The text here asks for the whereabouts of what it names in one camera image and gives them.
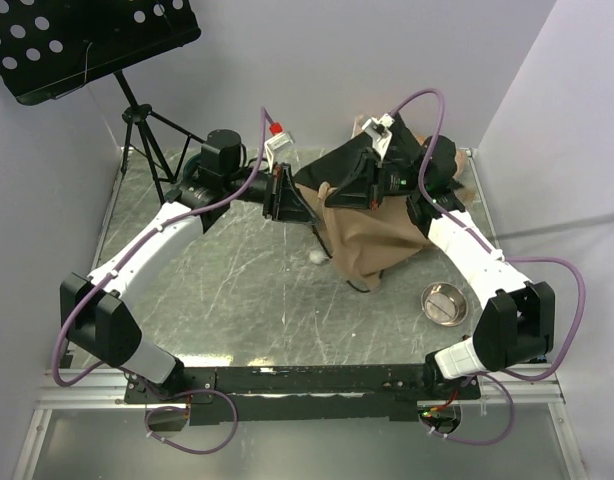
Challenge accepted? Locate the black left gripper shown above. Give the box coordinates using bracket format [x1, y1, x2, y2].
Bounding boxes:
[226, 165, 319, 228]

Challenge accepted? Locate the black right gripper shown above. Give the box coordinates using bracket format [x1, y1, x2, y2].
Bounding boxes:
[324, 147, 427, 211]

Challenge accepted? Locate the tan black pet tent fabric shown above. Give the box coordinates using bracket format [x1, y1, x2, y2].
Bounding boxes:
[292, 112, 478, 294]

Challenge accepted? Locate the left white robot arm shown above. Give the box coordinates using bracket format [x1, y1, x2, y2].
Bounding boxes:
[53, 120, 317, 402]

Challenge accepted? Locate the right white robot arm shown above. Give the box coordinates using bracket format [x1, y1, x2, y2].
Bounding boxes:
[325, 136, 555, 399]

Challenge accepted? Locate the teal double pet bowl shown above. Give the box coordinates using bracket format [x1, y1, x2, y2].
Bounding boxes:
[182, 153, 201, 180]

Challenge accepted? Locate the steel pet bowl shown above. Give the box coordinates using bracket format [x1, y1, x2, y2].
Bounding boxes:
[421, 282, 468, 327]

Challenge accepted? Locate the orange patterned pillow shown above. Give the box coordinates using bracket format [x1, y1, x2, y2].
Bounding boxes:
[351, 114, 467, 180]

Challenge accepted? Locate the black music stand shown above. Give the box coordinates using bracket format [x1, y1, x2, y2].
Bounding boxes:
[0, 0, 201, 199]

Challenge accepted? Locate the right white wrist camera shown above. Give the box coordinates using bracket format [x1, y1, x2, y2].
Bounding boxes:
[362, 113, 395, 161]

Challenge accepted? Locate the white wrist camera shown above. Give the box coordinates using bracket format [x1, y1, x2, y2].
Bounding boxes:
[362, 113, 395, 161]
[264, 122, 294, 172]

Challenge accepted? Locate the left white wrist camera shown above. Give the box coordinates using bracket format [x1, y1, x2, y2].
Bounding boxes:
[264, 122, 294, 172]

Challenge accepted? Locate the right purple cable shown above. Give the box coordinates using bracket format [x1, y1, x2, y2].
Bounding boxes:
[386, 88, 587, 446]

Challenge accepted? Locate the purple cable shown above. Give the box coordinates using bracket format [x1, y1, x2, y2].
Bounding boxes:
[53, 107, 276, 456]
[386, 88, 587, 446]

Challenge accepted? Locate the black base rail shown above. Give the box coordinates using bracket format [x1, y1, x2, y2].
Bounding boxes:
[124, 364, 481, 426]

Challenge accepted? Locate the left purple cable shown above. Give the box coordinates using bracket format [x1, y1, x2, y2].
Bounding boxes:
[53, 107, 276, 456]

